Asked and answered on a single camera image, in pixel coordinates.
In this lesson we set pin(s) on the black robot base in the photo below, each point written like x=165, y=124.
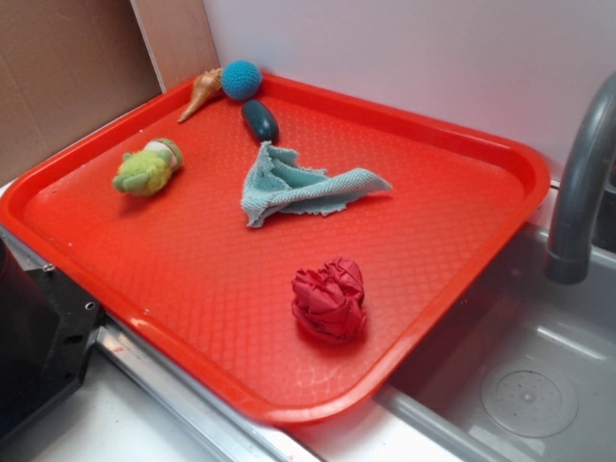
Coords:
x=48, y=327

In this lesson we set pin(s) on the dark green plastic pickle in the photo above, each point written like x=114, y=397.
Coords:
x=260, y=121

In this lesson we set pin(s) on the red plastic tray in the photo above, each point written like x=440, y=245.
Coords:
x=182, y=269

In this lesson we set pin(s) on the light blue cloth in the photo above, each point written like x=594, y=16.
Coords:
x=277, y=184

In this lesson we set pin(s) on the crumpled red paper ball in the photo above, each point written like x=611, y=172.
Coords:
x=328, y=301

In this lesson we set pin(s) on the blue crocheted ball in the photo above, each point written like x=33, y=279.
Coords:
x=241, y=80

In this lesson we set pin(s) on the green plush toy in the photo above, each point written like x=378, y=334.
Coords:
x=146, y=172

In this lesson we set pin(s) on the orange spiral seashell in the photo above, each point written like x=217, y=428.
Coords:
x=205, y=88

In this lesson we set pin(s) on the grey plastic toy sink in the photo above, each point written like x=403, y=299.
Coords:
x=520, y=369

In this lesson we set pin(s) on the grey toy faucet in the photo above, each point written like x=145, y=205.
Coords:
x=584, y=211

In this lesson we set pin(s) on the brown cardboard panel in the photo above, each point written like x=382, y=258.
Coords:
x=70, y=67

